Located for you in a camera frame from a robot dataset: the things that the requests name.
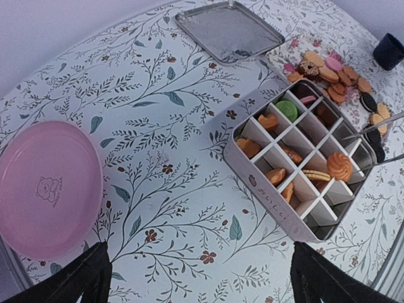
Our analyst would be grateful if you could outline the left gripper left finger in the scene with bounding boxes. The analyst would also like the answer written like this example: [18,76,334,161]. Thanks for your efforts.
[5,242,112,302]

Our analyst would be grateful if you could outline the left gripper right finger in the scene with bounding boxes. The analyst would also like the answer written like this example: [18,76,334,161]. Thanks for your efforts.
[290,241,394,303]

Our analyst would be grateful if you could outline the yellow sandwich biscuit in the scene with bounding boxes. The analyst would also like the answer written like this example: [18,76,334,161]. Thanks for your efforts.
[302,169,331,182]

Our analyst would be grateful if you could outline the pink divided cookie tin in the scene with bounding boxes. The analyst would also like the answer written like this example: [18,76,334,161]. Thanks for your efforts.
[223,79,377,242]

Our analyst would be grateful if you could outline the orange swirl cookie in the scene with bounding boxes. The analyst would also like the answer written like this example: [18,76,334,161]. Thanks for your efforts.
[236,138,262,159]

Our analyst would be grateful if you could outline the green round cookie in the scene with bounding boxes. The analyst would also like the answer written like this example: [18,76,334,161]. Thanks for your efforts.
[275,100,299,122]

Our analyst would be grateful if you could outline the pink round cookie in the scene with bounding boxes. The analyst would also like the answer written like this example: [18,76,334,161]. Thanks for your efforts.
[300,95,317,106]

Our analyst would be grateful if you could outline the metal serving tongs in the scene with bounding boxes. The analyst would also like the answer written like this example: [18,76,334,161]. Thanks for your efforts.
[342,112,403,174]

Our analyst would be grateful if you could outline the pink plate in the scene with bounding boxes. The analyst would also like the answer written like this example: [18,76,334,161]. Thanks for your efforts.
[1,121,103,259]

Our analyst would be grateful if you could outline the black sandwich cookie right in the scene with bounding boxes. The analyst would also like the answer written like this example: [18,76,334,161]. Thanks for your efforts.
[372,145,386,163]

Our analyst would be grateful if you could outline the black sandwich cookie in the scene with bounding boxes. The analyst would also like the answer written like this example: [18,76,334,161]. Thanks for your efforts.
[372,145,386,163]
[364,129,382,146]

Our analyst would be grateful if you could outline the black sandwich cookie left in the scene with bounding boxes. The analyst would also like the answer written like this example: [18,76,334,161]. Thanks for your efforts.
[364,129,382,146]

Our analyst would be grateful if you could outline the floral tablecloth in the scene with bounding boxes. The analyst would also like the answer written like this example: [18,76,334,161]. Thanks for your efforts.
[0,0,404,303]

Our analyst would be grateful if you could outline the chocolate sprinkle donut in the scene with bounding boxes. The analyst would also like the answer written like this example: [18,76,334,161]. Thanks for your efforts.
[297,60,319,79]

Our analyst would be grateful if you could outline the floral cookie tray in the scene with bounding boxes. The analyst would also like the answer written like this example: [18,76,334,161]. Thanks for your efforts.
[264,37,395,165]

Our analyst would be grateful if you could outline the pink sandwich cookie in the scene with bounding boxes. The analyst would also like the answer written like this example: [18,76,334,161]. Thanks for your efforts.
[325,57,343,72]

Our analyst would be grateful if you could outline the dark blue mug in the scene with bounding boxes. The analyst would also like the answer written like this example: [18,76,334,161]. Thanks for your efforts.
[372,33,404,71]

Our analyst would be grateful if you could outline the silver metal tray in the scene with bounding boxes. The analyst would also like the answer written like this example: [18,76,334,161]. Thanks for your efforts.
[175,1,285,66]

